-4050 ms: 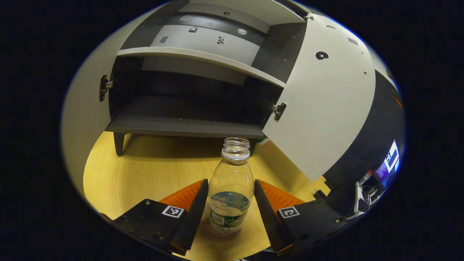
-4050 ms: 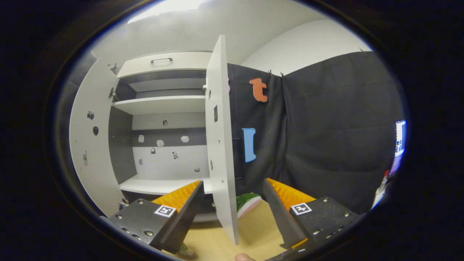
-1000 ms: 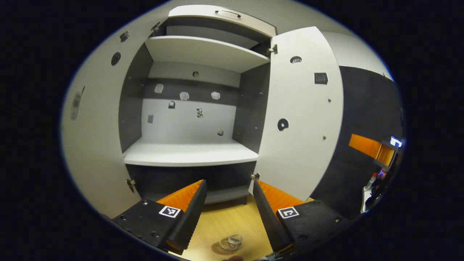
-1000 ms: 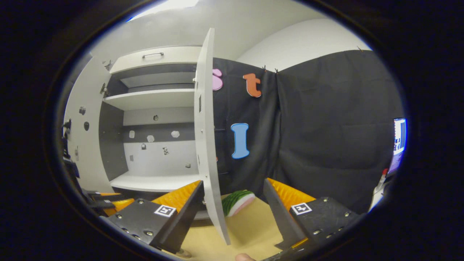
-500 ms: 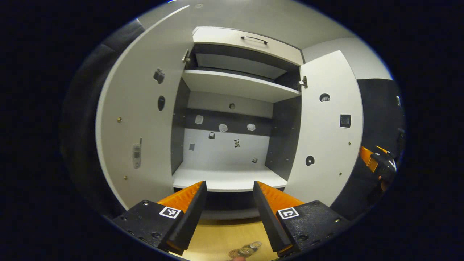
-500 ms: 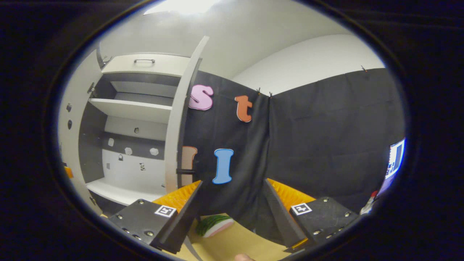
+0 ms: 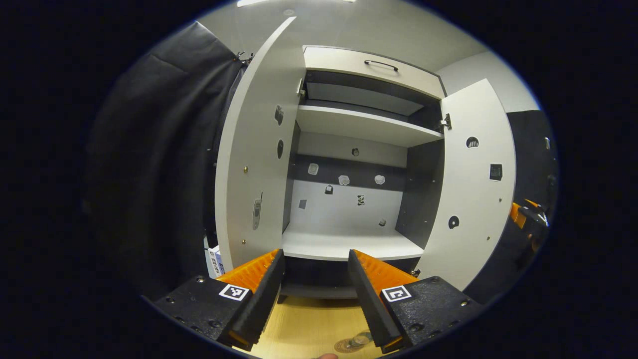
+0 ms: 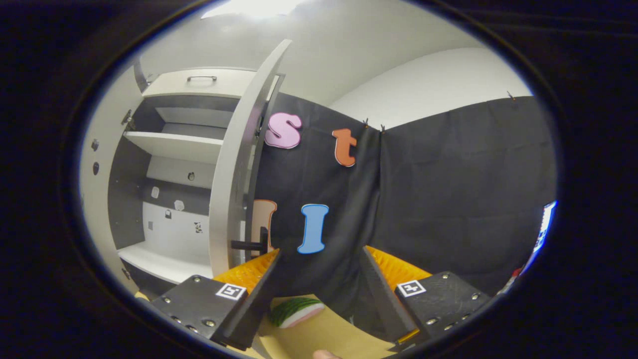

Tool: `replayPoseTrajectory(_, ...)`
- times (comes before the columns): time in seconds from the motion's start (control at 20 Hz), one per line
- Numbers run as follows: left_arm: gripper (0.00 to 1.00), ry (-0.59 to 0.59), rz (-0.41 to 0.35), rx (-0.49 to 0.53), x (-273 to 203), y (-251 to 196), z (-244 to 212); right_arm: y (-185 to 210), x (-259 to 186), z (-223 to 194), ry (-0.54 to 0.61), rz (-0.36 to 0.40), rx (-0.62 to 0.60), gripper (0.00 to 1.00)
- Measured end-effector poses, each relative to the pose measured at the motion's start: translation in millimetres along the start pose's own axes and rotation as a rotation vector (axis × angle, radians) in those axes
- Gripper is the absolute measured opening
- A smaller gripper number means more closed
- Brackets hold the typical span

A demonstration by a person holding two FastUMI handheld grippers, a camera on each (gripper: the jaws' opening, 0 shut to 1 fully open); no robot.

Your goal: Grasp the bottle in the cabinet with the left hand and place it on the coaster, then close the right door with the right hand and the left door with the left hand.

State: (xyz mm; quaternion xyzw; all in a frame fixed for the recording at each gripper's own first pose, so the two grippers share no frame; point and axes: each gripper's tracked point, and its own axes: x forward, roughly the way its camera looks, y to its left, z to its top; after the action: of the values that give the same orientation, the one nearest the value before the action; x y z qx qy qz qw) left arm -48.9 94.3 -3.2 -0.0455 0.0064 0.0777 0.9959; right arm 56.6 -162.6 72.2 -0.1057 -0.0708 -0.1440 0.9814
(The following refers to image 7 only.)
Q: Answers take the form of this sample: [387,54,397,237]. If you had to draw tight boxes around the white cabinet door calendar sticker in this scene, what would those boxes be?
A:
[416,79,516,292]

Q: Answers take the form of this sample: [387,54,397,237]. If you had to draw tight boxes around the black backdrop cloth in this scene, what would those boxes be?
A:
[82,22,245,300]
[464,110,559,305]

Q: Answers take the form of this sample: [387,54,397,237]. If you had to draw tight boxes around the white blue box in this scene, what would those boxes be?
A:
[203,236,226,278]

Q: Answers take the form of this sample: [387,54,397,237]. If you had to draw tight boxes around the white cabinet door camera sticker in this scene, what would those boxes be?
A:
[214,16,307,272]

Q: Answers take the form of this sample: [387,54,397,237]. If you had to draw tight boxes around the white cabinet shelf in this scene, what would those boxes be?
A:
[296,105,444,148]

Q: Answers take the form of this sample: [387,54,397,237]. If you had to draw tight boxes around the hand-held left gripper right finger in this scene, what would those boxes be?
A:
[347,249,484,355]

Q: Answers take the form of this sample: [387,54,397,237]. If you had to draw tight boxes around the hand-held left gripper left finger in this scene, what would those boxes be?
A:
[152,249,286,352]

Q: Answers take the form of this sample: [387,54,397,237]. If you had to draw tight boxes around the round brown coaster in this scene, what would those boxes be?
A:
[334,337,373,354]

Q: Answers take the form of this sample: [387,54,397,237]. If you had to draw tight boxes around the white grey cabinet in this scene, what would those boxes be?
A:
[279,45,447,302]

